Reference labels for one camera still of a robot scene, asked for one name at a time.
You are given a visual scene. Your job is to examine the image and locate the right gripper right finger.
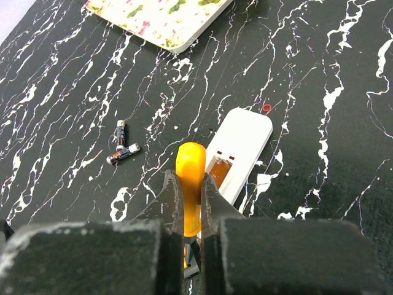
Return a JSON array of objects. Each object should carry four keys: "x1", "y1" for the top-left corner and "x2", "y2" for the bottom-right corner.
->
[{"x1": 201, "y1": 175, "x2": 389, "y2": 294}]

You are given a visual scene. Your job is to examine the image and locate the white remote dark batteries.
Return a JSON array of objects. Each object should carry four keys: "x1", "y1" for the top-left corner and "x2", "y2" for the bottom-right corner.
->
[{"x1": 205, "y1": 108, "x2": 273, "y2": 205}]

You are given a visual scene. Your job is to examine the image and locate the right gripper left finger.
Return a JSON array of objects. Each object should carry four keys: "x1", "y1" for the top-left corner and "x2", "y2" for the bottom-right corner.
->
[{"x1": 1, "y1": 170, "x2": 184, "y2": 294}]

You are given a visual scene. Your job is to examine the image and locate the pink floral tray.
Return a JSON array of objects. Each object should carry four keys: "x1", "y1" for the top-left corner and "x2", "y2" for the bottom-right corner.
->
[{"x1": 85, "y1": 0, "x2": 232, "y2": 54}]

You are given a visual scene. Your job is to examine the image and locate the dark battery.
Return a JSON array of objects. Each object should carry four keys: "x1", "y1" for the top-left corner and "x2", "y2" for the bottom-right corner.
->
[
  {"x1": 115, "y1": 120, "x2": 126, "y2": 151},
  {"x1": 106, "y1": 143, "x2": 140, "y2": 165}
]

